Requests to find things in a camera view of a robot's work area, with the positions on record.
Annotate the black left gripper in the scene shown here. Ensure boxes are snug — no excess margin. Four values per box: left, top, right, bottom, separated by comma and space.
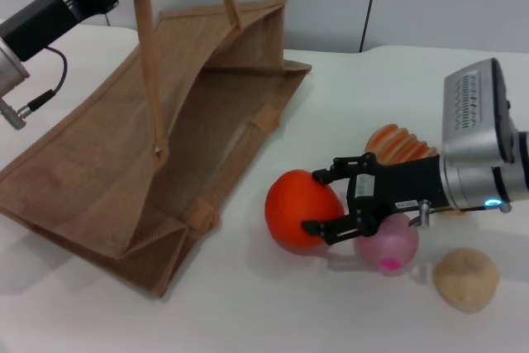
0, 0, 156, 63

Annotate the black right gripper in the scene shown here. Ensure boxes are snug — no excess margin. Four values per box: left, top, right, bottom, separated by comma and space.
301, 153, 446, 246

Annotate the orange toy fruit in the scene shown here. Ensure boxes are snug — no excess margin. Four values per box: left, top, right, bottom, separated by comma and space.
264, 169, 346, 253

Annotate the brown woven handbag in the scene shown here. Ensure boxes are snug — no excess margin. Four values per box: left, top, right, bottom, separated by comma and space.
0, 0, 313, 298

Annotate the pink toy peach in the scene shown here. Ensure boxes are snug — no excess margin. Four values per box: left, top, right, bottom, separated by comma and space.
357, 214, 421, 278

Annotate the striped toy bread loaf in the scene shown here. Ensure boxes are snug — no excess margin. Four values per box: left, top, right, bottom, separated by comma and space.
365, 123, 440, 165

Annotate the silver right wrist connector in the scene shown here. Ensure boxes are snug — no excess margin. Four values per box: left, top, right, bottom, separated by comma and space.
408, 198, 433, 230

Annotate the round beige toy bun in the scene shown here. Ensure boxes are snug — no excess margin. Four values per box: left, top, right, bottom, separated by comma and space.
432, 246, 500, 315

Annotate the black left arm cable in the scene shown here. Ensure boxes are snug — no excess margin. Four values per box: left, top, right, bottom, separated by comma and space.
0, 46, 69, 127

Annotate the thin dark background cable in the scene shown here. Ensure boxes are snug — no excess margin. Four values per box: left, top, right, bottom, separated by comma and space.
358, 0, 384, 53

